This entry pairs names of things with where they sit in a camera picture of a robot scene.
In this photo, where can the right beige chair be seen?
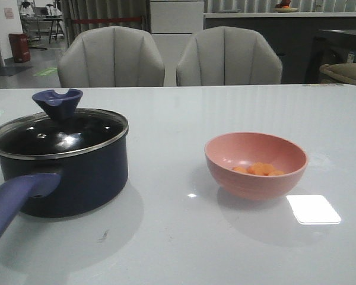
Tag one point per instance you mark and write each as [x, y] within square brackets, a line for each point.
[228, 56]

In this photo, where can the tan cushion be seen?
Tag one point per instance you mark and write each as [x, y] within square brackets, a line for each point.
[338, 73]

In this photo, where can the dark blue saucepan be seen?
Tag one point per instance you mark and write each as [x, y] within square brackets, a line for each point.
[65, 187]

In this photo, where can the glass lid with blue knob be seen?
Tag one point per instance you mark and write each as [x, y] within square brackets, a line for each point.
[61, 130]

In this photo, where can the black appliance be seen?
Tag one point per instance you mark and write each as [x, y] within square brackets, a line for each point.
[330, 47]

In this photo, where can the red trash bin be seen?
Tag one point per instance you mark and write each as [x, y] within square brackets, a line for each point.
[19, 47]

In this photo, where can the pink bowl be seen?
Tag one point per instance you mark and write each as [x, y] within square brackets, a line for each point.
[243, 149]

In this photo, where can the red barrier belt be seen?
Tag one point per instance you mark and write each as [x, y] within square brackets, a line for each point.
[138, 19]

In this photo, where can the left beige chair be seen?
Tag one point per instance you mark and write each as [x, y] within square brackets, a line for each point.
[112, 56]

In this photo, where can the beige chair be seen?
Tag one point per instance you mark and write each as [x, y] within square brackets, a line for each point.
[112, 56]
[228, 56]

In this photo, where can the fruit plate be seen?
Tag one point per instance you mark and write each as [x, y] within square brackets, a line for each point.
[284, 6]

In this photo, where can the grey kitchen counter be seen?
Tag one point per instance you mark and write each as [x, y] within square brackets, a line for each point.
[289, 34]

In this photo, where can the white cabinet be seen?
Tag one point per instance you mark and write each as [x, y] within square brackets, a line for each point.
[172, 23]

